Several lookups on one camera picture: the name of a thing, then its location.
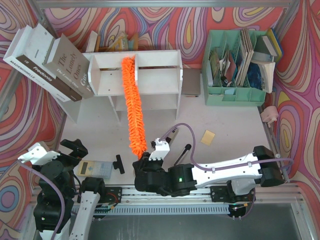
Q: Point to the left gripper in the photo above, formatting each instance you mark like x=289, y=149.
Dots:
x=71, y=155

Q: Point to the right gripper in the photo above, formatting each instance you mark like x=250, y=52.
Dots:
x=139, y=168

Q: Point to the black silver pen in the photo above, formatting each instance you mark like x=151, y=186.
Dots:
x=183, y=154

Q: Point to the orange microfiber duster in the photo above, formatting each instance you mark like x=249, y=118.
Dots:
x=136, y=128

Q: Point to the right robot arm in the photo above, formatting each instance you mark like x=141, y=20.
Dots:
x=240, y=174

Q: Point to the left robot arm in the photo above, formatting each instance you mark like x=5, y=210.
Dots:
x=62, y=212

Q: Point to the white wooden bookshelf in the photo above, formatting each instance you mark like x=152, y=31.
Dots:
x=157, y=74

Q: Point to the black T-shaped clip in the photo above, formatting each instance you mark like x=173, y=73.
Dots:
x=118, y=164

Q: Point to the black white stapler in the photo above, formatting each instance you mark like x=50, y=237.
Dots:
x=172, y=135

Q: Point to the yellow sticky note pad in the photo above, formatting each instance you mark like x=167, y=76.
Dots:
x=207, y=137

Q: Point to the white Mademoiselle book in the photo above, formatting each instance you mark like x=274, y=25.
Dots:
x=19, y=40

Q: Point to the The Lonely Ones book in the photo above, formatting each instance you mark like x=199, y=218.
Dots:
x=70, y=65

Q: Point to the grey notebook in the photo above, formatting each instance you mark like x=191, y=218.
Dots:
x=191, y=82

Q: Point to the books behind shelf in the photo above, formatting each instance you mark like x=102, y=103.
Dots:
x=120, y=43

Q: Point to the brown Fredonia book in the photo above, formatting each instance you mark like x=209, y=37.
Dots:
x=32, y=56

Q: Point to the pink tape dispenser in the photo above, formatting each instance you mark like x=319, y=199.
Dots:
x=269, y=115

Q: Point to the mint green desk organizer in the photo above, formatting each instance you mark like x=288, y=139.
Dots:
x=218, y=41

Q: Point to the white paperback book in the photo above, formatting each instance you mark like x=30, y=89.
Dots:
x=267, y=69

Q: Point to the blue yellow book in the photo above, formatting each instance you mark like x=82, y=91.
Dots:
x=273, y=45

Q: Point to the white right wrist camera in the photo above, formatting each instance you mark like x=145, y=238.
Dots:
x=161, y=149

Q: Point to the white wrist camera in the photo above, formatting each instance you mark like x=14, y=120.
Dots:
x=38, y=154
x=161, y=149

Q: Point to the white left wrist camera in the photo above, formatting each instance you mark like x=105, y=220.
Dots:
x=38, y=154

